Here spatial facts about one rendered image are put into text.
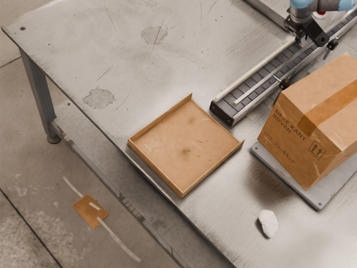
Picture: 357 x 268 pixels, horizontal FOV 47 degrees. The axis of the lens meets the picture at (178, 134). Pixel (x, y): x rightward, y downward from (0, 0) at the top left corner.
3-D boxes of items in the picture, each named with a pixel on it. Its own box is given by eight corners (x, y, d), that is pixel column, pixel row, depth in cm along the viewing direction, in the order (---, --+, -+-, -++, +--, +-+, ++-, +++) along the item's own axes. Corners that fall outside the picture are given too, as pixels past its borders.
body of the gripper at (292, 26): (297, 13, 154) (297, -3, 142) (315, 26, 151) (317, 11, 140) (283, 28, 154) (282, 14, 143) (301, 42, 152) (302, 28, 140)
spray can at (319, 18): (302, 38, 168) (323, -3, 150) (312, 45, 166) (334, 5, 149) (295, 43, 166) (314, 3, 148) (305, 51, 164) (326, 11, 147)
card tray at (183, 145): (190, 98, 152) (191, 91, 149) (242, 144, 144) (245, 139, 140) (127, 144, 139) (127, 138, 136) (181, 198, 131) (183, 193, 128)
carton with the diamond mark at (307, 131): (314, 100, 155) (346, 50, 132) (363, 147, 146) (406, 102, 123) (256, 139, 143) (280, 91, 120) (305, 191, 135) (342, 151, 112)
